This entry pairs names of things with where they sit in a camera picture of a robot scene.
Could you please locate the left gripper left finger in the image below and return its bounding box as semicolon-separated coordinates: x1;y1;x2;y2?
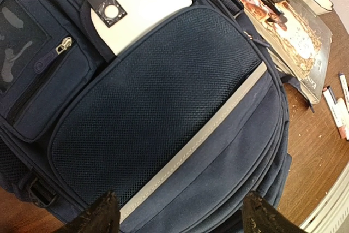
65;191;120;232

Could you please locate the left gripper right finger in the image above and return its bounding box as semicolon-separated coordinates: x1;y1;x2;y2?
242;191;305;233

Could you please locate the navy blue student backpack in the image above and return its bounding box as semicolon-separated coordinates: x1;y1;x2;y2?
1;0;292;232

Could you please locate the dark blue Wuthering Heights book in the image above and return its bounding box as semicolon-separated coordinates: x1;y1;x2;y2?
269;0;332;104

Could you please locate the purple capped white marker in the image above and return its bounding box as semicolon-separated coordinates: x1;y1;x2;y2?
339;73;349;111

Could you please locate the blue capped white marker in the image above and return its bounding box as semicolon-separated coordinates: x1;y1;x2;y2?
323;86;338;105

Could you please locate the pink and yellow highlighter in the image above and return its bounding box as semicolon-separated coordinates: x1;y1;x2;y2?
336;98;349;140

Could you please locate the brown capped white marker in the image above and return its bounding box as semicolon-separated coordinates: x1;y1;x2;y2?
322;87;346;139

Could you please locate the front aluminium rail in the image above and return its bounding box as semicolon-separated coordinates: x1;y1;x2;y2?
300;166;348;232

